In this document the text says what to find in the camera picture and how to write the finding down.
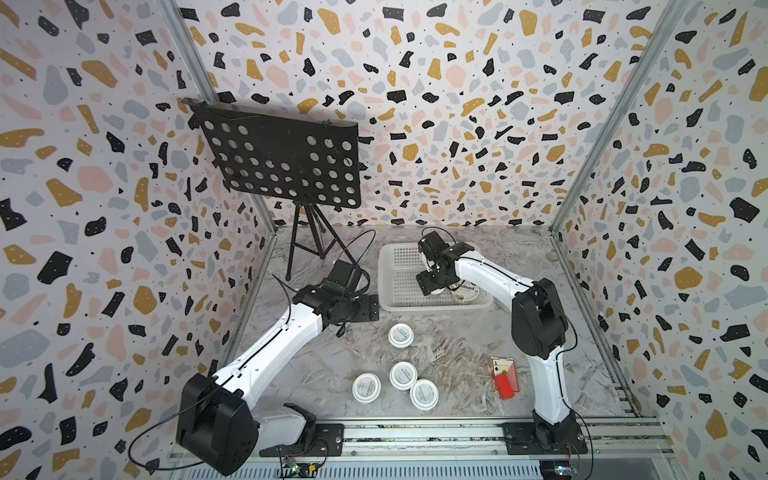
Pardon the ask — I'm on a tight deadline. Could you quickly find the white lid yogurt cup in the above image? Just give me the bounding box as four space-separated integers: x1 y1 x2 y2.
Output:
388 323 415 349
352 373 381 404
389 361 418 391
409 379 439 411

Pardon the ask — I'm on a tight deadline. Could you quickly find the Chobani yogurt cup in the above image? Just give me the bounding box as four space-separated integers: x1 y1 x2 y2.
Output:
451 283 488 305

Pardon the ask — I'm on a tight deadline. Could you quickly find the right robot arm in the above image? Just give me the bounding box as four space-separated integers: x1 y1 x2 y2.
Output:
416 232 589 454

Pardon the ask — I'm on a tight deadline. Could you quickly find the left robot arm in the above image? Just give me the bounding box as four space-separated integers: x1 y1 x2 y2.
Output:
176 260 379 476

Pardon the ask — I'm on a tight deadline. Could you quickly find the white plastic basket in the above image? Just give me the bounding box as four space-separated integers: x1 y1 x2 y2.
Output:
377 242 494 314

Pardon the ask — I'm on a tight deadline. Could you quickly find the playing card box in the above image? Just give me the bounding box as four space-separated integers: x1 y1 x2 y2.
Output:
491 357 520 393

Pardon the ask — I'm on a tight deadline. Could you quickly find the black perforated music stand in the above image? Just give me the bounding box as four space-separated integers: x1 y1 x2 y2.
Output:
184 99 362 279

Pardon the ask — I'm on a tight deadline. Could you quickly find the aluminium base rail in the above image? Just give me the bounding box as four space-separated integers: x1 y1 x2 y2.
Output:
233 417 686 479

